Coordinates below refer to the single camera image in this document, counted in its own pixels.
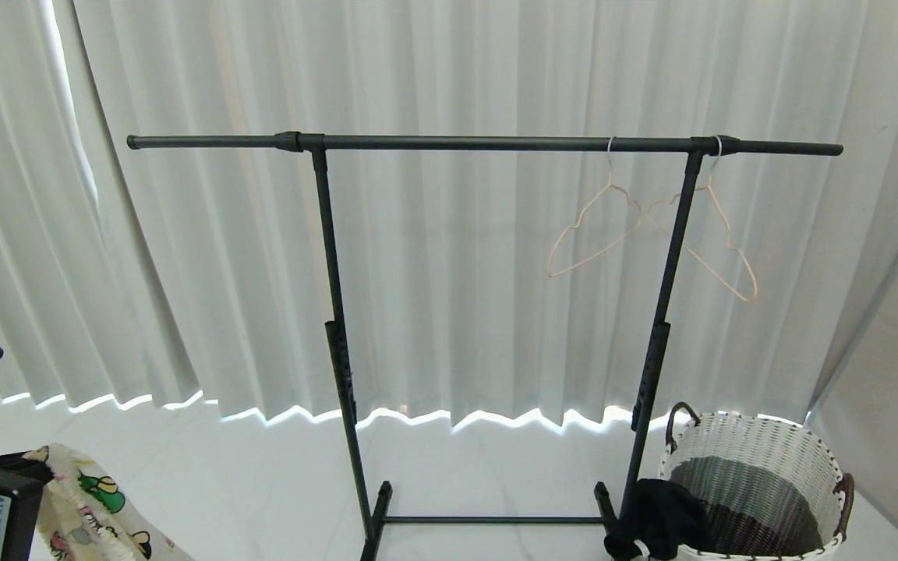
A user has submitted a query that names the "cream printed garment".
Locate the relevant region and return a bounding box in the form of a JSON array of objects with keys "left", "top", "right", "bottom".
[{"left": 22, "top": 443, "right": 194, "bottom": 561}]

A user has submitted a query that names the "pink clothes hanger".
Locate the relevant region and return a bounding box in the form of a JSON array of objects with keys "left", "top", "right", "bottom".
[
  {"left": 546, "top": 137, "right": 645, "bottom": 280},
  {"left": 644, "top": 136, "right": 759, "bottom": 303}
]

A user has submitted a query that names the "black clothes rack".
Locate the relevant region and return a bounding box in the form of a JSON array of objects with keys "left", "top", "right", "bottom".
[{"left": 126, "top": 131, "right": 844, "bottom": 561}]

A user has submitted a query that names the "white laundry basket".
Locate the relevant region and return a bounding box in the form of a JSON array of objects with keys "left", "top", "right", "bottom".
[{"left": 657, "top": 401, "right": 857, "bottom": 561}]

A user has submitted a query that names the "white curtain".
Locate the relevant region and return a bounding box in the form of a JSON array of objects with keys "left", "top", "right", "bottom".
[{"left": 0, "top": 0, "right": 898, "bottom": 433}]

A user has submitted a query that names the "black garment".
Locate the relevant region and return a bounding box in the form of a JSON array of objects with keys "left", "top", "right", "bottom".
[{"left": 603, "top": 478, "right": 713, "bottom": 561}]

